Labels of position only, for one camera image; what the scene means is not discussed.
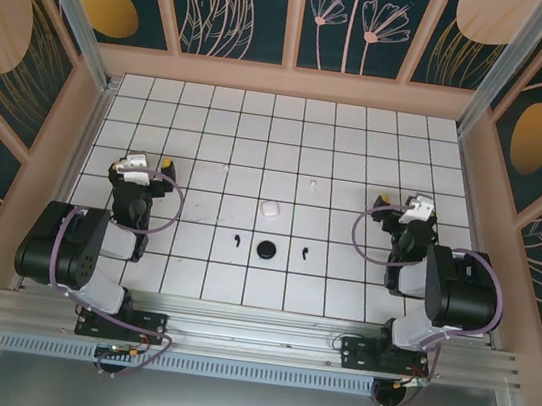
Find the white earbud charging case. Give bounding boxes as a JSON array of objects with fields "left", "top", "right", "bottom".
[{"left": 258, "top": 199, "right": 282, "bottom": 219}]

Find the black round earbud charging case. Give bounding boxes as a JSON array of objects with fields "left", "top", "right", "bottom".
[{"left": 254, "top": 238, "right": 279, "bottom": 262}]

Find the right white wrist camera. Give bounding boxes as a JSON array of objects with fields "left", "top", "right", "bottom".
[{"left": 397, "top": 191, "right": 438, "bottom": 230}]

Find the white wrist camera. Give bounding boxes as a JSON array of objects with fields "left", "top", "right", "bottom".
[
  {"left": 113, "top": 147, "right": 155, "bottom": 184},
  {"left": 397, "top": 191, "right": 438, "bottom": 230}
]

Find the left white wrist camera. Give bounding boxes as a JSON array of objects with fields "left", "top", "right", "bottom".
[{"left": 113, "top": 147, "right": 155, "bottom": 184}]

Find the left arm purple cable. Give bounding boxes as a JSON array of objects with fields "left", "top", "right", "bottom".
[{"left": 36, "top": 157, "right": 198, "bottom": 384}]

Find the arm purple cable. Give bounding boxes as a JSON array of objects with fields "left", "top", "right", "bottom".
[
  {"left": 332, "top": 199, "right": 518, "bottom": 397},
  {"left": 36, "top": 157, "right": 198, "bottom": 384}
]

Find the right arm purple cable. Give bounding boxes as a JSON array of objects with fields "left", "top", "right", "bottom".
[{"left": 332, "top": 199, "right": 518, "bottom": 397}]

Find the aluminium side rail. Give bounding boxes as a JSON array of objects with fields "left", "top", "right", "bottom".
[
  {"left": 431, "top": 133, "right": 531, "bottom": 350},
  {"left": 14, "top": 74, "right": 120, "bottom": 301}
]

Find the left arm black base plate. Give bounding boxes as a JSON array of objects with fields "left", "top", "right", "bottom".
[{"left": 74, "top": 301, "right": 170, "bottom": 349}]

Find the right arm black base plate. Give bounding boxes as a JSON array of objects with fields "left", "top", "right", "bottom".
[{"left": 337, "top": 334, "right": 433, "bottom": 381}]

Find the small connector board with wires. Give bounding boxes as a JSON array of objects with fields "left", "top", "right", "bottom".
[
  {"left": 95, "top": 339, "right": 144, "bottom": 363},
  {"left": 395, "top": 371, "right": 430, "bottom": 391}
]

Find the black round cable grommet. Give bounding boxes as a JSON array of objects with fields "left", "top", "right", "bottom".
[
  {"left": 370, "top": 378, "right": 409, "bottom": 406},
  {"left": 92, "top": 358, "right": 126, "bottom": 379}
]

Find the aluminium frame post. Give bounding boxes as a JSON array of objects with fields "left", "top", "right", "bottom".
[
  {"left": 8, "top": 0, "right": 133, "bottom": 95},
  {"left": 454, "top": 0, "right": 542, "bottom": 149}
]

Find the aluminium mounting rail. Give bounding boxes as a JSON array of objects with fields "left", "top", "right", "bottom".
[{"left": 0, "top": 269, "right": 530, "bottom": 401}]

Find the perforated metal cable tray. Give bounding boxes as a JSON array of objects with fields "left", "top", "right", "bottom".
[{"left": 0, "top": 326, "right": 378, "bottom": 401}]

